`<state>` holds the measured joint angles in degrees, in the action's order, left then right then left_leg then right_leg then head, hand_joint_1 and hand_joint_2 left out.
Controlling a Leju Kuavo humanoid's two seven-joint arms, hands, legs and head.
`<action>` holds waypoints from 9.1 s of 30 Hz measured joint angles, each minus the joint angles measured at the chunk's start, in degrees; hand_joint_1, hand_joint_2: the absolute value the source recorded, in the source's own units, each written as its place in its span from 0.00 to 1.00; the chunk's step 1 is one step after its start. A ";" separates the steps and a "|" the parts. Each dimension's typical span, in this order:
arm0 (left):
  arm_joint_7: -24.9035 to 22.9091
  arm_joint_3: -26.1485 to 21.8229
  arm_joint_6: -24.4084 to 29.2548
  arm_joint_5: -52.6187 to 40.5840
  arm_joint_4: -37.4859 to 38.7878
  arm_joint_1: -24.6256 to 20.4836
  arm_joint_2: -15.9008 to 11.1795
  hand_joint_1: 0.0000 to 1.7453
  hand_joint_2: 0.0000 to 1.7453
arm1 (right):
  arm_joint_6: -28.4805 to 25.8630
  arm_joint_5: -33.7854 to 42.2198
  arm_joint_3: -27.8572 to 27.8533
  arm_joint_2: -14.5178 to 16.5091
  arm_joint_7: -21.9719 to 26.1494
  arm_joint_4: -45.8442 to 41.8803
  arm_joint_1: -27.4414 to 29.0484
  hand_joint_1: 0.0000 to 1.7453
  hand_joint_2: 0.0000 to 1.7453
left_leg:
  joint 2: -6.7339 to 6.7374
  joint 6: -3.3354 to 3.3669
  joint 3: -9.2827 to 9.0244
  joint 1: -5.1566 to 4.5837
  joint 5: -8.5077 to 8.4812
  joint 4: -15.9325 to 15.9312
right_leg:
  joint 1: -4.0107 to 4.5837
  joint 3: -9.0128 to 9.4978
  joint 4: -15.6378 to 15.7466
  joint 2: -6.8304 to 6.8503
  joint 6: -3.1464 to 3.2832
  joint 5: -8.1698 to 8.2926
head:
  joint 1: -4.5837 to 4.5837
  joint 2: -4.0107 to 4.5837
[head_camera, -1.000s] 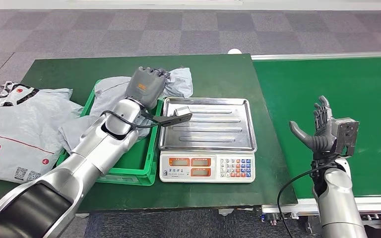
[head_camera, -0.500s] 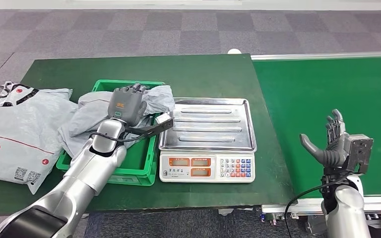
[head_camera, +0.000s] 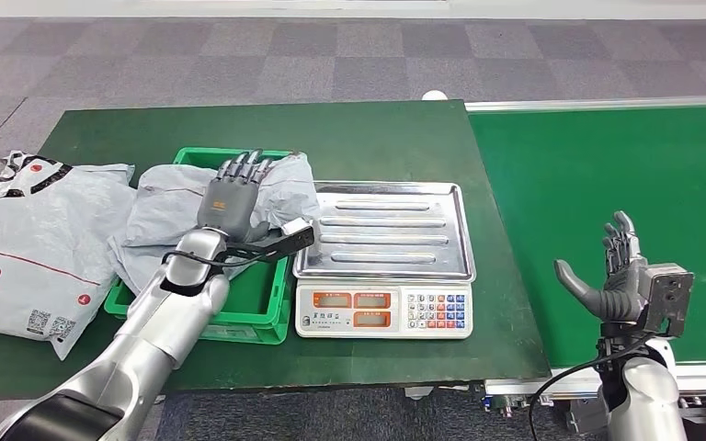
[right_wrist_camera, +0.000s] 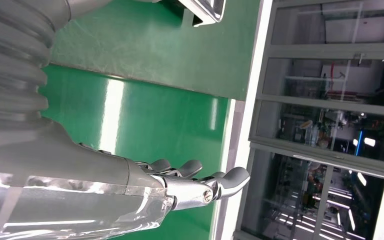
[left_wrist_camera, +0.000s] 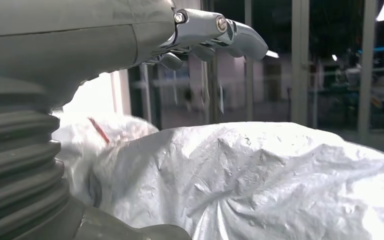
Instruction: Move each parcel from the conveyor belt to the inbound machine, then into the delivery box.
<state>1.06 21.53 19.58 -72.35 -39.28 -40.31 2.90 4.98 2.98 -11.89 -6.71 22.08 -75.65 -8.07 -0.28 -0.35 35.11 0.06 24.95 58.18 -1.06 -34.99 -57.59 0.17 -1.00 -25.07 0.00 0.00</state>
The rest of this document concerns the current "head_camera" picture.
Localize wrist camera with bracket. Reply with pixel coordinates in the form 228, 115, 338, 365
639, 263, 695, 339
224, 218, 316, 266

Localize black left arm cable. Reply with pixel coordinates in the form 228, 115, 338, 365
161, 246, 284, 270

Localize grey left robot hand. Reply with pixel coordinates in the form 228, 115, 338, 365
196, 149, 275, 246

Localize grey parcel bag red picture print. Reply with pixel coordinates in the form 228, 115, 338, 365
124, 152, 321, 250

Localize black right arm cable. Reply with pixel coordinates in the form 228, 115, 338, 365
528, 333, 657, 441

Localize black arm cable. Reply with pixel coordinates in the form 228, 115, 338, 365
528, 333, 657, 441
161, 246, 284, 270

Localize white scale with steel tray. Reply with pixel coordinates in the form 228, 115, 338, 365
292, 181, 477, 340

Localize green conveyor belt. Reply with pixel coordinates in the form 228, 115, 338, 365
466, 94, 706, 421

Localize large grey bag QR codes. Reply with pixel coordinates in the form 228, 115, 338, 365
0, 150, 138, 362

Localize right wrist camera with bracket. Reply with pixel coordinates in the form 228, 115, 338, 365
639, 263, 695, 339

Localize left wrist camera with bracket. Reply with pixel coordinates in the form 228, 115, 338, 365
224, 218, 316, 266

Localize green plastic crate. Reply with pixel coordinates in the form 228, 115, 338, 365
104, 145, 298, 346

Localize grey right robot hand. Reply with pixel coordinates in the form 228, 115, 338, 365
553, 210, 650, 323

